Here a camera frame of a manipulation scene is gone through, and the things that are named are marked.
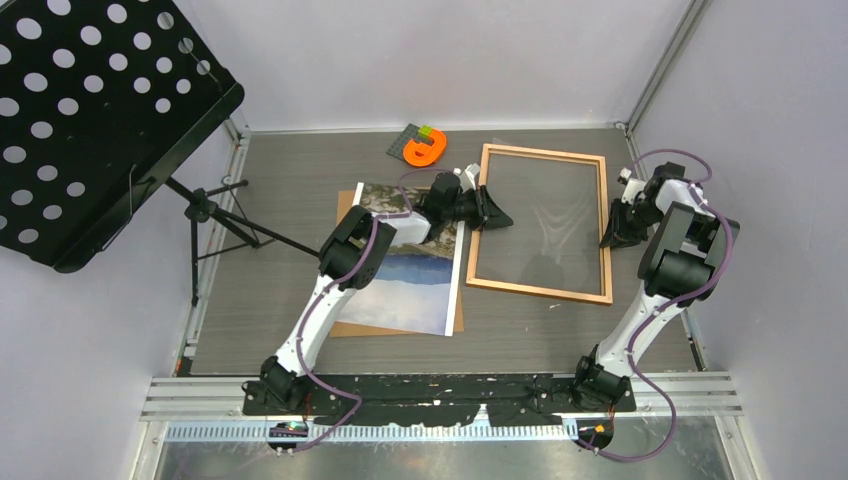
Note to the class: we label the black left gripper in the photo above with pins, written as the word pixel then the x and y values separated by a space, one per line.
pixel 489 216

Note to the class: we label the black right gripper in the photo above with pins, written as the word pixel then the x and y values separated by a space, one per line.
pixel 616 231

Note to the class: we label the transparent acrylic sheet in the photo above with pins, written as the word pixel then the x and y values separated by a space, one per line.
pixel 543 218

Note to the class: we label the wooden picture frame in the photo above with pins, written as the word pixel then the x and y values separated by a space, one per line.
pixel 530 288

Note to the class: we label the landscape photo print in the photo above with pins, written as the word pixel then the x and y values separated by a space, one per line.
pixel 416 291

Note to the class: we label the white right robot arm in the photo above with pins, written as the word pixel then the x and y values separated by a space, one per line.
pixel 689 246

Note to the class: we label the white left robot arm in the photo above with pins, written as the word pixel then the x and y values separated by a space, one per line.
pixel 349 261

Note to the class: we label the green lego brick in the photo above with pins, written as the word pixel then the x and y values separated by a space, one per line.
pixel 425 133

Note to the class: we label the grey lego baseplate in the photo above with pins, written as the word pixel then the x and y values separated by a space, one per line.
pixel 396 148

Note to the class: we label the brown cardboard backing board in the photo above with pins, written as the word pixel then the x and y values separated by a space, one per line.
pixel 341 199

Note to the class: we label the black perforated music stand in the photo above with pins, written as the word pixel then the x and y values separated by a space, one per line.
pixel 101 102

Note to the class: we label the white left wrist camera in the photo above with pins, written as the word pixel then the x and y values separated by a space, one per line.
pixel 469 177

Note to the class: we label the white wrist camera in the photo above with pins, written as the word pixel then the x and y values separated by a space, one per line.
pixel 469 177
pixel 633 186

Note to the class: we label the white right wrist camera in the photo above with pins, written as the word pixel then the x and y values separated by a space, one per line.
pixel 633 186

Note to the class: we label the aluminium rail with ruler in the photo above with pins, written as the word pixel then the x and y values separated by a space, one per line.
pixel 212 410

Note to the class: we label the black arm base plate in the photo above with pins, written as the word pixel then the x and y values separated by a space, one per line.
pixel 435 400

